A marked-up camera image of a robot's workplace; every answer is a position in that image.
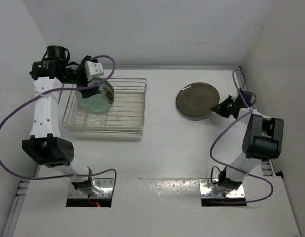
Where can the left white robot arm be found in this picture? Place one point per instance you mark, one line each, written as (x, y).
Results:
(45, 145)

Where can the aluminium frame rail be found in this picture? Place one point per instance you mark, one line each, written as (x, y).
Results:
(267, 167)

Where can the metal base plate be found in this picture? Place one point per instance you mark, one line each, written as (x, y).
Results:
(102, 189)
(210, 191)

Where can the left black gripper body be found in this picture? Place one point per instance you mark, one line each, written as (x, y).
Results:
(77, 76)

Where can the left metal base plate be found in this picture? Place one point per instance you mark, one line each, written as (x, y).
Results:
(102, 189)

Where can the brown speckled plate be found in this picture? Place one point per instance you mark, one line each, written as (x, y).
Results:
(197, 99)

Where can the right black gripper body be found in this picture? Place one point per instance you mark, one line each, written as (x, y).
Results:
(232, 103)

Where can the wire dish rack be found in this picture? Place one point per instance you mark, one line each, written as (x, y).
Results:
(123, 120)

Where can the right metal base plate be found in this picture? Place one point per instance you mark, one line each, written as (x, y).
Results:
(210, 191)

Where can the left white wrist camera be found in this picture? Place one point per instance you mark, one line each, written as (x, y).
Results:
(93, 69)

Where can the teal flower plate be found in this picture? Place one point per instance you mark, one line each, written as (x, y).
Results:
(86, 103)
(103, 102)

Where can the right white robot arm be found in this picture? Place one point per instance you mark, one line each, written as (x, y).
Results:
(262, 140)

